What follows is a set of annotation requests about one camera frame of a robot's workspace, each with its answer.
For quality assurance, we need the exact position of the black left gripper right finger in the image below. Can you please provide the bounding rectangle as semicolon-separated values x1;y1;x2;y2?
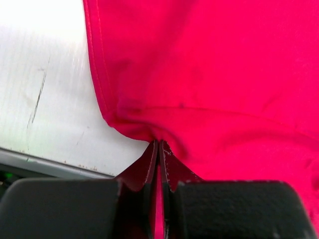
159;141;317;239

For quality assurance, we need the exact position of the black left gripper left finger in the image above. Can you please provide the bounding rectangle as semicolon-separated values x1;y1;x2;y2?
0;141;158;239

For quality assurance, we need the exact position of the magenta t shirt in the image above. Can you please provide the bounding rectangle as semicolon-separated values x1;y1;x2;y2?
83;0;319;228

